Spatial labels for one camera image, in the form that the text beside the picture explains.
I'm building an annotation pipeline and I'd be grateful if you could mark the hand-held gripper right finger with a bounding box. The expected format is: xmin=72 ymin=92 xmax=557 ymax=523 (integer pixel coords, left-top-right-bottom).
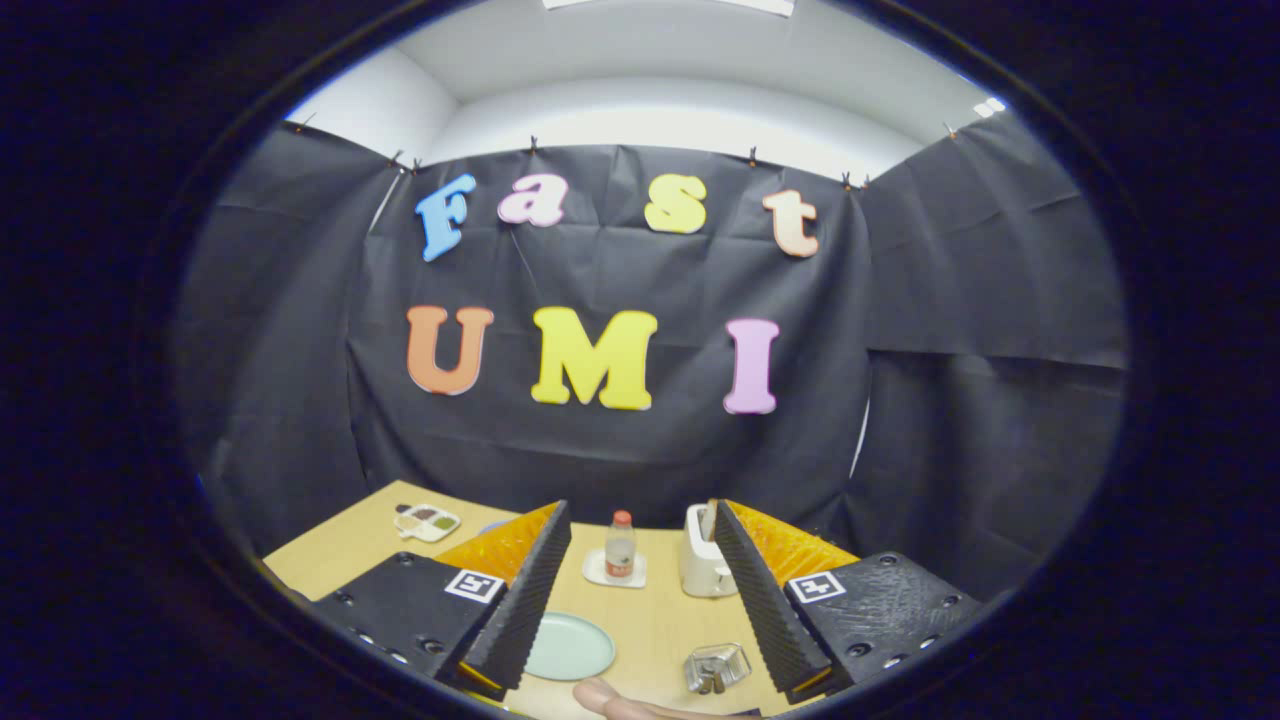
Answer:
xmin=712 ymin=498 xmax=986 ymax=706

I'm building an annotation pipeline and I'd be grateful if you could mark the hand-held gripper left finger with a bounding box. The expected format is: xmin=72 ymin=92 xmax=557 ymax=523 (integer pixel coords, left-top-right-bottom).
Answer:
xmin=310 ymin=500 xmax=573 ymax=701

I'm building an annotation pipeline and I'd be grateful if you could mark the pale green round plate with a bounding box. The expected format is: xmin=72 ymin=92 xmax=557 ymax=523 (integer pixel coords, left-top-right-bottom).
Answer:
xmin=522 ymin=612 xmax=617 ymax=682

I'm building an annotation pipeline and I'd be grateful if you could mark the clear perforated square tray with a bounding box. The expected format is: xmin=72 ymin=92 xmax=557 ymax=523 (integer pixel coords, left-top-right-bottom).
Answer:
xmin=684 ymin=643 xmax=753 ymax=696

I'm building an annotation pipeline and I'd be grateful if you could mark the white square coaster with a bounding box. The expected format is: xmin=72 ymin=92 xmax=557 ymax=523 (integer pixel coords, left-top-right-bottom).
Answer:
xmin=583 ymin=548 xmax=648 ymax=589

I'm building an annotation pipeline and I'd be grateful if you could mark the white toaster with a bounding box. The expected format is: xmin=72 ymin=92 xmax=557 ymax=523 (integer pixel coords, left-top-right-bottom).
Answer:
xmin=680 ymin=503 xmax=739 ymax=599

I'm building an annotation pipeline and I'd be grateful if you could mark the clear red-capped water bottle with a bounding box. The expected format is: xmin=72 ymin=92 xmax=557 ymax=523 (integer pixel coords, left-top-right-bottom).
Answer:
xmin=605 ymin=510 xmax=637 ymax=581

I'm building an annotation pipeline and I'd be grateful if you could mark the white divided sauce dish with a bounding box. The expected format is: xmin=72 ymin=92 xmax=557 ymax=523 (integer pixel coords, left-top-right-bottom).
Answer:
xmin=393 ymin=503 xmax=462 ymax=543

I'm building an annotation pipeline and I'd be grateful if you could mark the row of small cloth clips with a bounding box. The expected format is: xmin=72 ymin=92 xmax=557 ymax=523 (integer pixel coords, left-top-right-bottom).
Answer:
xmin=290 ymin=115 xmax=956 ymax=191

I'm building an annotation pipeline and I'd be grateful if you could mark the long ceiling light panel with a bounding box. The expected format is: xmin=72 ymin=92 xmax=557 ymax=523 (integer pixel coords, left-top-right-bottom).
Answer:
xmin=543 ymin=0 xmax=796 ymax=18

